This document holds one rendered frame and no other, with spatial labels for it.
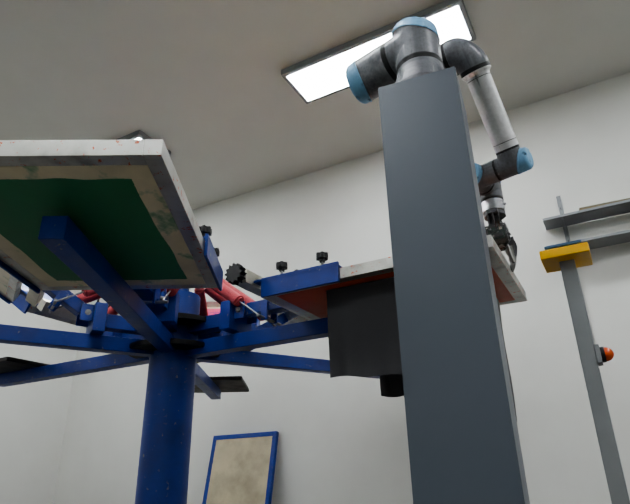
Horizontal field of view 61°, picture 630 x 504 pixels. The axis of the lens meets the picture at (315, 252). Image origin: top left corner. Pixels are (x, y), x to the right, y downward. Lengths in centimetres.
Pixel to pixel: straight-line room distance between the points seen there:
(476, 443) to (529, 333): 291
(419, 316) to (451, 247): 15
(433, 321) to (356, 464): 315
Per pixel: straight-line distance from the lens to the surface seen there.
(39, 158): 122
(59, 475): 619
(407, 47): 143
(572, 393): 380
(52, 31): 402
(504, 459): 100
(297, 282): 180
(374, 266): 170
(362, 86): 150
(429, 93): 128
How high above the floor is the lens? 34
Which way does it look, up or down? 23 degrees up
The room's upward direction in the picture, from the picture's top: 1 degrees counter-clockwise
